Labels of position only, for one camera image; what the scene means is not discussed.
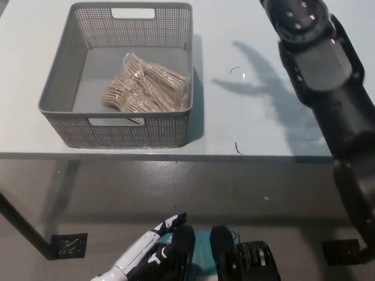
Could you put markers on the black table leg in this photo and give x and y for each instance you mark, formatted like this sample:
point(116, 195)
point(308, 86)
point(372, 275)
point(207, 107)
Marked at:
point(25, 228)

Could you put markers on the bag of wooden forks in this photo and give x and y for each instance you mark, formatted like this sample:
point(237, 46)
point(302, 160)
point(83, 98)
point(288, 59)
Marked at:
point(155, 90)

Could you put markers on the black floor tape patch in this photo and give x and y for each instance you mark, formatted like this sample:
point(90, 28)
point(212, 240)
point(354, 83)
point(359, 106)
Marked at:
point(68, 246)
point(340, 252)

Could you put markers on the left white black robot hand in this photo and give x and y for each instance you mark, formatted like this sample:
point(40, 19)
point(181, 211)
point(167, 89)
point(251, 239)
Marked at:
point(140, 246)

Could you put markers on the grey perforated plastic basket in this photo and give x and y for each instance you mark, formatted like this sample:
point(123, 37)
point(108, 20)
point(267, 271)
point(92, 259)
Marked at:
point(120, 133)

